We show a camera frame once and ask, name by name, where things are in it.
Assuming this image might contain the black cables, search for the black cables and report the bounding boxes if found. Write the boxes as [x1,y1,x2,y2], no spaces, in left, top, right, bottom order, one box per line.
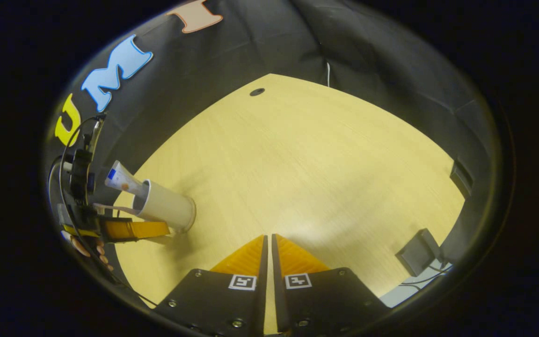
[401,262,452,287]

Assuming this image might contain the white cup with wooden handle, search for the white cup with wooden handle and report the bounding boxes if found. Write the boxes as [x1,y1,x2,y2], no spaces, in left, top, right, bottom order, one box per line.
[131,179,197,234]

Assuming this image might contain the white toothbrush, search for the white toothbrush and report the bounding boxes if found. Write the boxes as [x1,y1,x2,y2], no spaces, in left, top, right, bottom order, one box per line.
[93,202,140,217]

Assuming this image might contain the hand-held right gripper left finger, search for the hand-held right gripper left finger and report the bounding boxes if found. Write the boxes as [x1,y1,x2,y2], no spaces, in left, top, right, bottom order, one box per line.
[153,234,269,337]

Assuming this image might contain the black backdrop cloth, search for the black backdrop cloth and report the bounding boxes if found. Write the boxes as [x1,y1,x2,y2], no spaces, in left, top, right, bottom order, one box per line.
[45,0,502,300]

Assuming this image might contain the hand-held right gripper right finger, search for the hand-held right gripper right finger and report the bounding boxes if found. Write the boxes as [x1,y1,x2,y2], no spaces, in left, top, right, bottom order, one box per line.
[271,233,390,335]

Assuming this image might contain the white toothpaste tube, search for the white toothpaste tube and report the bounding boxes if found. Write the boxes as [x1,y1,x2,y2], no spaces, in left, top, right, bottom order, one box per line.
[105,161,149,197]

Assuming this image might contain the small black box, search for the small black box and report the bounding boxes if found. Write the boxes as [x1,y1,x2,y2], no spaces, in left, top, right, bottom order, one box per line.
[395,228,441,277]
[449,159,474,197]

